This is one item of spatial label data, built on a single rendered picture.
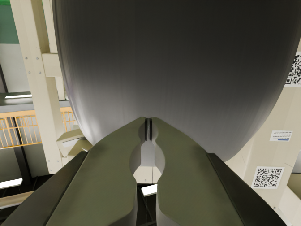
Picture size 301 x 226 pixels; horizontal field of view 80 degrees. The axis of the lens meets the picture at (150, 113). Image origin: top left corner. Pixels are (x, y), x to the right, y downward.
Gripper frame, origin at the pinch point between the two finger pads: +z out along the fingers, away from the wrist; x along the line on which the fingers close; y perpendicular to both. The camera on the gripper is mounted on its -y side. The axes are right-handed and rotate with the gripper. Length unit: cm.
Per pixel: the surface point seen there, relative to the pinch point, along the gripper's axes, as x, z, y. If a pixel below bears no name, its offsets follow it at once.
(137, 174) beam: -5, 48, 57
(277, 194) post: 37, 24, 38
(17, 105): -371, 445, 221
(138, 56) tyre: -1.2, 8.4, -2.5
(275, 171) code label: 34, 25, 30
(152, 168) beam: 2, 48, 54
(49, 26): -268, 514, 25
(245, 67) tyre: 9.9, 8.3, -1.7
